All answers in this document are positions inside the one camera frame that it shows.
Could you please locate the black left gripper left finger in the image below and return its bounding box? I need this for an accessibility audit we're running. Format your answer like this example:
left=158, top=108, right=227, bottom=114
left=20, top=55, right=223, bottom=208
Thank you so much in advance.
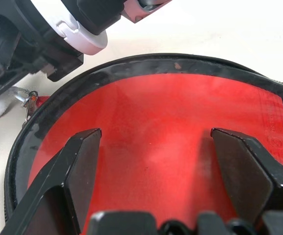
left=1, top=127, right=103, bottom=235

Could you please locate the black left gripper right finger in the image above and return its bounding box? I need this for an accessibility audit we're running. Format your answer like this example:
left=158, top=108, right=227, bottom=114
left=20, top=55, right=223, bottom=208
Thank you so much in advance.
left=210, top=127, right=283, bottom=224

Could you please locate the black and red paddle case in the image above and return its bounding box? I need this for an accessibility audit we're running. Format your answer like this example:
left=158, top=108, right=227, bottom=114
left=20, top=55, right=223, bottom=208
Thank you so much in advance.
left=3, top=52, right=283, bottom=235

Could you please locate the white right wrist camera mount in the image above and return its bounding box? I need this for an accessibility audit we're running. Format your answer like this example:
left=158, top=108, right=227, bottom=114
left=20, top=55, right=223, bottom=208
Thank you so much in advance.
left=0, top=0, right=108, bottom=56

